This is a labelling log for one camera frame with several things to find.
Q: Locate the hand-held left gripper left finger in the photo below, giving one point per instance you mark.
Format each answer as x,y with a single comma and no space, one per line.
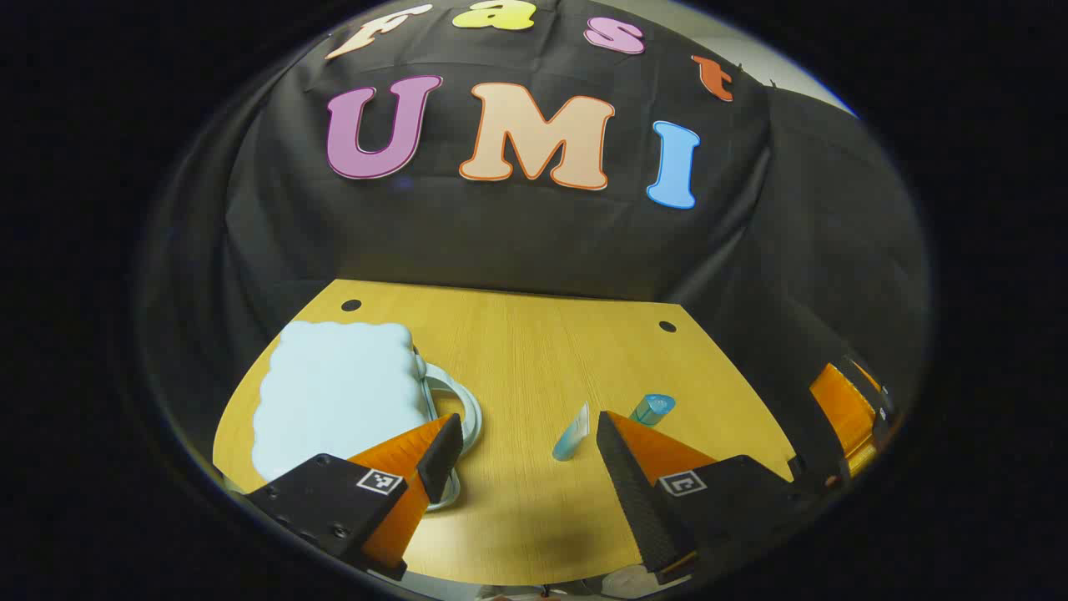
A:
442,455

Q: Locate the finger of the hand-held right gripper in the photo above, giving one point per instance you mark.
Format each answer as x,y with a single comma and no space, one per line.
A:
883,409
838,409

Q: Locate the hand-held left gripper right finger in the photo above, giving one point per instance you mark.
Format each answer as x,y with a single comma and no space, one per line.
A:
634,501

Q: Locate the blue white skin care tube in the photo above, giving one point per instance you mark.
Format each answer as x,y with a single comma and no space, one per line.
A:
571,438

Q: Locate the blue capped skin care bottle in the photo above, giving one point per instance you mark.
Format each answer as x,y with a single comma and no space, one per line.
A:
655,407

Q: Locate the light blue suitcase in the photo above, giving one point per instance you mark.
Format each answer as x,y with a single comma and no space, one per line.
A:
334,392

